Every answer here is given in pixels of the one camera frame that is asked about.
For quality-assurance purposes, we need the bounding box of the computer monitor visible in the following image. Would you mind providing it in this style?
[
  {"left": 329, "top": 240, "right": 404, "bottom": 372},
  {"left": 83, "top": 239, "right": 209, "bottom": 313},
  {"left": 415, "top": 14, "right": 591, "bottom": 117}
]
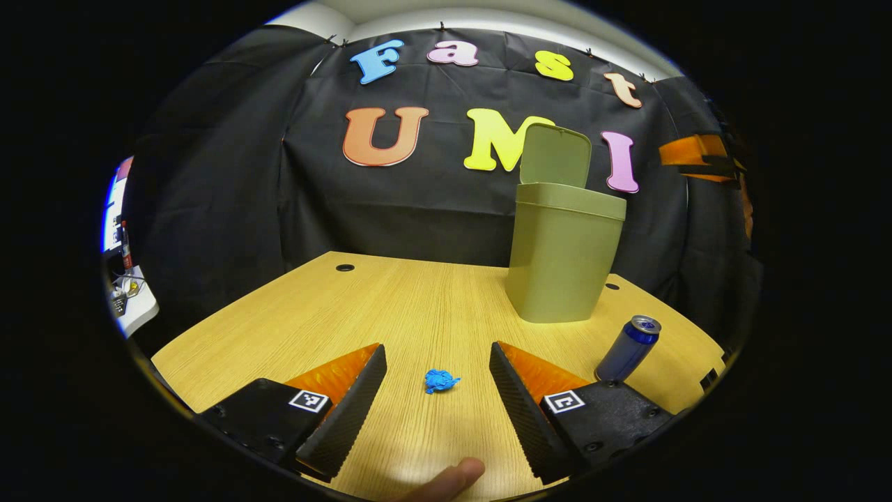
[{"left": 103, "top": 157, "right": 133, "bottom": 252}]

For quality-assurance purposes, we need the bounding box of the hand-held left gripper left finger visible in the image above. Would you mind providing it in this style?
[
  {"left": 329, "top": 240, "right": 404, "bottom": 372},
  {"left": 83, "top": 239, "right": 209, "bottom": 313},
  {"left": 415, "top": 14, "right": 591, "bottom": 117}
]
[{"left": 199, "top": 343, "right": 387, "bottom": 483}]

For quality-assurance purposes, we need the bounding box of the white side table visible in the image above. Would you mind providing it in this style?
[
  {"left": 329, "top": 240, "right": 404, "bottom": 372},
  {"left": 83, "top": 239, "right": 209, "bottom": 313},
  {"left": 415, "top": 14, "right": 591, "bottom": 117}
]
[{"left": 108, "top": 265, "right": 160, "bottom": 337}]

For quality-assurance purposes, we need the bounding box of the wooden desktop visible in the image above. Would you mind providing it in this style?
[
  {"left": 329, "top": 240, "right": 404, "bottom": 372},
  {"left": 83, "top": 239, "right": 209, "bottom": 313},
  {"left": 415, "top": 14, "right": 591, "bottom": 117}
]
[{"left": 151, "top": 251, "right": 727, "bottom": 501}]

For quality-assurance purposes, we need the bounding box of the black backdrop cloth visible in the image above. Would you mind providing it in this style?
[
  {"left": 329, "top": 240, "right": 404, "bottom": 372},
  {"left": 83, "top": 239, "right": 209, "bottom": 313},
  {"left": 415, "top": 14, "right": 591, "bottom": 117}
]
[{"left": 125, "top": 24, "right": 764, "bottom": 349}]

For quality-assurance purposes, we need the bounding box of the blue paper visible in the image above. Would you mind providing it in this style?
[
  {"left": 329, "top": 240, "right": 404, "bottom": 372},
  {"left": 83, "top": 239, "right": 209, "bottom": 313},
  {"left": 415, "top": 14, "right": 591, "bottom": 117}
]
[{"left": 424, "top": 369, "right": 462, "bottom": 395}]

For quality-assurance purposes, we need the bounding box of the blue pop can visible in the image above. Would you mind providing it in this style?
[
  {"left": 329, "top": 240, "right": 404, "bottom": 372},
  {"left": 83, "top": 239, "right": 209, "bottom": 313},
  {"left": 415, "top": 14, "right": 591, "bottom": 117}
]
[{"left": 594, "top": 315, "right": 662, "bottom": 383}]

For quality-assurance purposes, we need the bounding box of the green desktop garbage bin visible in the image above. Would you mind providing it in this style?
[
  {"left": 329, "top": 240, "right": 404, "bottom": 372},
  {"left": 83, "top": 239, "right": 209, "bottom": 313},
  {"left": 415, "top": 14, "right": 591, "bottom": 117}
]
[{"left": 506, "top": 123, "right": 627, "bottom": 324}]

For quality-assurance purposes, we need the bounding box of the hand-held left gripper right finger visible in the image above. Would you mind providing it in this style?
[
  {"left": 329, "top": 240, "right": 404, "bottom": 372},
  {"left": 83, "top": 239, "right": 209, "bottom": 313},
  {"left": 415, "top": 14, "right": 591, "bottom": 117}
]
[{"left": 489, "top": 341, "right": 675, "bottom": 485}]

